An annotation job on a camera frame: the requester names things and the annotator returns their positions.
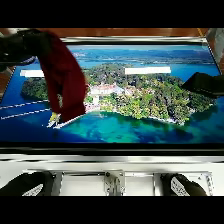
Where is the red garment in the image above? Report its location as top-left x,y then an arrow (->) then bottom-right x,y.
35,30 -> 91,123

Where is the silver frame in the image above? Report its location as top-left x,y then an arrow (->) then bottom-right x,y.
0,35 -> 224,197

